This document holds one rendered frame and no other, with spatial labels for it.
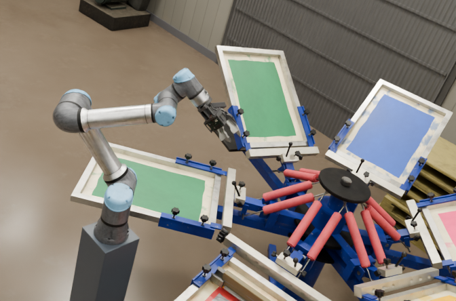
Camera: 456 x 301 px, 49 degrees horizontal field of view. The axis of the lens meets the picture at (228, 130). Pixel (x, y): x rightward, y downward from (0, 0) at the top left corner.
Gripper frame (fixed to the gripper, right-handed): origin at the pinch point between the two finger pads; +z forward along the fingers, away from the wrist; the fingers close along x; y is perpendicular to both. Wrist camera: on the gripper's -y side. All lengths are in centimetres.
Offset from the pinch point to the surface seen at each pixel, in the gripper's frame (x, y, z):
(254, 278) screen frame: -42, -2, 71
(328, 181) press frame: -2, -61, 74
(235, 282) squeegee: -42, 12, 59
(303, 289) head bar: -23, 0, 87
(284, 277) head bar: -29, -4, 79
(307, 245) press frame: -24, -33, 88
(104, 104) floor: -243, -280, -8
